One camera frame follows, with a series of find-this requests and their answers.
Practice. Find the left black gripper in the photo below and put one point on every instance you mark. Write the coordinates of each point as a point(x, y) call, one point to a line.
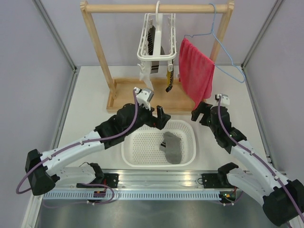
point(159, 122)

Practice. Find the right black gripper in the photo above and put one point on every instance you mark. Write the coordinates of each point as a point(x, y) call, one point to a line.
point(203, 108)

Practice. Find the grey striped-cuff sock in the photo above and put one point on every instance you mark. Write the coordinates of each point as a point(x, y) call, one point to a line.
point(171, 146)

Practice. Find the black white-striped sock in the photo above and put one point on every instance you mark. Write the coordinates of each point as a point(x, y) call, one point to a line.
point(150, 39)

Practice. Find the white plastic clip hanger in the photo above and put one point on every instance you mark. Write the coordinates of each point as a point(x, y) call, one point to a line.
point(158, 50)

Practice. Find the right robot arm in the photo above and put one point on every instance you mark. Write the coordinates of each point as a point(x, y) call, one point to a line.
point(280, 198)

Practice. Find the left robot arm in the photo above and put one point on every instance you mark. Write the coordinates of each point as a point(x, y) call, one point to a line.
point(45, 169)

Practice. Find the wooden clothes rack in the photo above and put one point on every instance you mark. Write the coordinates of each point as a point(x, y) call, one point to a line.
point(176, 102)

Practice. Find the white perforated plastic basket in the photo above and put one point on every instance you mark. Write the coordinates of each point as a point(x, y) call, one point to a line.
point(142, 148)

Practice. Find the yellow bear sock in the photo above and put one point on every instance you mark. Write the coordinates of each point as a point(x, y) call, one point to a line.
point(170, 76)

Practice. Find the pink towel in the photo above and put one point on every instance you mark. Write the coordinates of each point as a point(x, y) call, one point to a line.
point(196, 72)

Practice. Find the white sock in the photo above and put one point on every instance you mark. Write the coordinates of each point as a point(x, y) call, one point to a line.
point(145, 71)

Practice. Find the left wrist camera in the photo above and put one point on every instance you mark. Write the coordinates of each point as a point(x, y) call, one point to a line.
point(143, 97)

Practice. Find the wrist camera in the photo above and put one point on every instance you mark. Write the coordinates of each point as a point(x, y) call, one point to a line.
point(222, 100)
point(143, 97)

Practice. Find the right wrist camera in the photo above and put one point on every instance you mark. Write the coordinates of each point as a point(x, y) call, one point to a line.
point(222, 100)

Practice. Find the aluminium mounting rail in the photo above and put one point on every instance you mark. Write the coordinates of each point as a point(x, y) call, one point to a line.
point(142, 179)

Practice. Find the blue wire hanger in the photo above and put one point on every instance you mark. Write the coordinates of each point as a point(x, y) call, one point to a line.
point(222, 46)

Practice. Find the white slotted cable duct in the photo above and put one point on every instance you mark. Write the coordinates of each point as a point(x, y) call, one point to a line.
point(132, 195)

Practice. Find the left aluminium frame post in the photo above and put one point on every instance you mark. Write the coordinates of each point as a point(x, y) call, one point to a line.
point(54, 33)

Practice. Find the aluminium frame post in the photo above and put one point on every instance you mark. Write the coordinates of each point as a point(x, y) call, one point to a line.
point(54, 33)
point(270, 17)

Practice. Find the right aluminium frame post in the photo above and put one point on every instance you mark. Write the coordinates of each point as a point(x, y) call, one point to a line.
point(270, 17)

